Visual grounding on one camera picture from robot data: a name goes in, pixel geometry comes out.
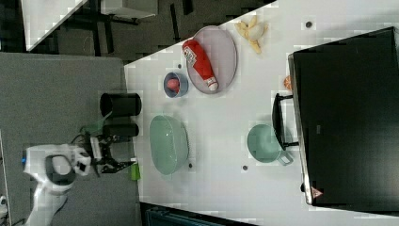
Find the blue small bowl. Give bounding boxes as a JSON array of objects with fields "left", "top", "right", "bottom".
[{"left": 163, "top": 73, "right": 188, "bottom": 98}]

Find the grey round plate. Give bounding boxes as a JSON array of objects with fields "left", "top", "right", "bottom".
[{"left": 186, "top": 25, "right": 237, "bottom": 94}]

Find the green strainer bowl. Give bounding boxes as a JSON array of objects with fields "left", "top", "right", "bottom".
[{"left": 150, "top": 115, "right": 189, "bottom": 175}]

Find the peeled toy banana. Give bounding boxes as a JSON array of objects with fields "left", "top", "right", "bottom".
[{"left": 234, "top": 15, "right": 268, "bottom": 55}]

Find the black toaster oven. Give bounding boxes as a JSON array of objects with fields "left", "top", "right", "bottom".
[{"left": 288, "top": 26, "right": 399, "bottom": 216}]

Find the green spatula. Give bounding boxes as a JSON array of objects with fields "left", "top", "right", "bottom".
[{"left": 79, "top": 113, "right": 111, "bottom": 135}]

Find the red toy strawberry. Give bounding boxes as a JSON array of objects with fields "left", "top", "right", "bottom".
[{"left": 167, "top": 78, "right": 180, "bottom": 93}]

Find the green white-capped bottle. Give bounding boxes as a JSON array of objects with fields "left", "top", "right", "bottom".
[{"left": 131, "top": 157, "right": 141, "bottom": 181}]

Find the large black cylinder holder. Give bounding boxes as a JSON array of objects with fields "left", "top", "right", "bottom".
[{"left": 100, "top": 93, "right": 142, "bottom": 118}]

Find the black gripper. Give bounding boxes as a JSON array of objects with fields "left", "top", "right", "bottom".
[{"left": 89, "top": 136, "right": 136, "bottom": 173}]

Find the red ketchup bottle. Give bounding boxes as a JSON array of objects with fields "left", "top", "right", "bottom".
[{"left": 183, "top": 40, "right": 218, "bottom": 91}]

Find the green mug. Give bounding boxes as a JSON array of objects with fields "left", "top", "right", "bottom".
[{"left": 247, "top": 124, "right": 294, "bottom": 166}]

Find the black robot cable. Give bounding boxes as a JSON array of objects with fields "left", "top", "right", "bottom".
[{"left": 71, "top": 133, "right": 95, "bottom": 149}]

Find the orange slice toy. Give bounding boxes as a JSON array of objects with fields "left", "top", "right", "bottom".
[{"left": 283, "top": 75, "right": 292, "bottom": 90}]

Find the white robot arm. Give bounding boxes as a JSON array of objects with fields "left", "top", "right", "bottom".
[{"left": 23, "top": 135, "right": 137, "bottom": 226}]

